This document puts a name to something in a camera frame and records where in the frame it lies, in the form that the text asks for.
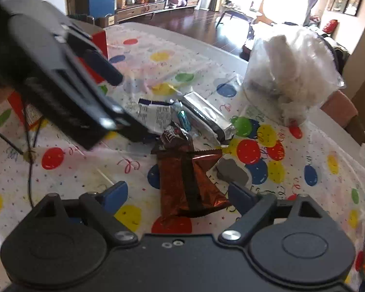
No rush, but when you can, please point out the balloon-print tablecloth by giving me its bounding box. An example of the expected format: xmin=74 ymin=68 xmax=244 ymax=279
xmin=0 ymin=26 xmax=365 ymax=292

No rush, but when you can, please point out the orange-brown snack packet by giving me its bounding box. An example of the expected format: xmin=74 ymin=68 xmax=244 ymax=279
xmin=156 ymin=147 xmax=232 ymax=218

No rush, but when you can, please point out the giraffe figure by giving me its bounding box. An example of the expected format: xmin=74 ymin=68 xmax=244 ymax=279
xmin=255 ymin=0 xmax=277 ymax=25

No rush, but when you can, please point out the silver snack packet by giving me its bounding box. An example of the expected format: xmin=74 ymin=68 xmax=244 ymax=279
xmin=182 ymin=92 xmax=236 ymax=142

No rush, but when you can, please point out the brown candy packet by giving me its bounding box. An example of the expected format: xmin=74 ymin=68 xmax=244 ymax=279
xmin=150 ymin=122 xmax=195 ymax=155

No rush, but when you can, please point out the red cushion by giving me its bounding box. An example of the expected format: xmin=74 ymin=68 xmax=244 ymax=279
xmin=322 ymin=19 xmax=338 ymax=34

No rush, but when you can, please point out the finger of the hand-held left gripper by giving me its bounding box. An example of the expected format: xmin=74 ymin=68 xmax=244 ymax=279
xmin=105 ymin=103 xmax=149 ymax=143
xmin=67 ymin=32 xmax=124 ymax=86

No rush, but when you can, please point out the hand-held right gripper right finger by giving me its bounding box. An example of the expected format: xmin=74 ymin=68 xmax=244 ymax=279
xmin=218 ymin=182 xmax=326 ymax=245

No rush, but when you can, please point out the black cable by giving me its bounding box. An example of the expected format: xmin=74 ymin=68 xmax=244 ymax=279
xmin=0 ymin=97 xmax=49 ymax=210

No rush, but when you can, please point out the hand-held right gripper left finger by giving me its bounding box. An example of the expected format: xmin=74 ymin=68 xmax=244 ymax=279
xmin=33 ymin=181 xmax=139 ymax=245

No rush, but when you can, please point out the red cardboard box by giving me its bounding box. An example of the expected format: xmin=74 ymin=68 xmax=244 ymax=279
xmin=8 ymin=30 xmax=108 ymax=130

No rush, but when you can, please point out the white and blue snack packet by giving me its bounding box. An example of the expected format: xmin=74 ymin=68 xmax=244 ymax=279
xmin=138 ymin=98 xmax=174 ymax=134

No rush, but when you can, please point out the clear plastic container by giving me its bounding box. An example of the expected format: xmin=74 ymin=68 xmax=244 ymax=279
xmin=243 ymin=26 xmax=345 ymax=125

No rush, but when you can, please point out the dining chair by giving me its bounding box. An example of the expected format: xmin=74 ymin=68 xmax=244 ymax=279
xmin=321 ymin=91 xmax=365 ymax=145

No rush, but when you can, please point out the teal wrapped candy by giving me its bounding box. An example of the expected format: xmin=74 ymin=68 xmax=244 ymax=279
xmin=170 ymin=100 xmax=192 ymax=131

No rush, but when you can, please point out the white plastic bag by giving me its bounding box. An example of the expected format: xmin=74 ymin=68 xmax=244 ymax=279
xmin=252 ymin=27 xmax=341 ymax=122

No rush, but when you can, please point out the wooden TV cabinet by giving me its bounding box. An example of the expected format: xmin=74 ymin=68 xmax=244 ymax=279
xmin=114 ymin=0 xmax=200 ymax=22

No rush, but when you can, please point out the small grey packet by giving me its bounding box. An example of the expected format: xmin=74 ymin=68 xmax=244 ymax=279
xmin=216 ymin=155 xmax=250 ymax=186

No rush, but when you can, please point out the wooden coffee table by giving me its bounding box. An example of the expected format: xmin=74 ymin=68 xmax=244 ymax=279
xmin=216 ymin=0 xmax=262 ymax=26

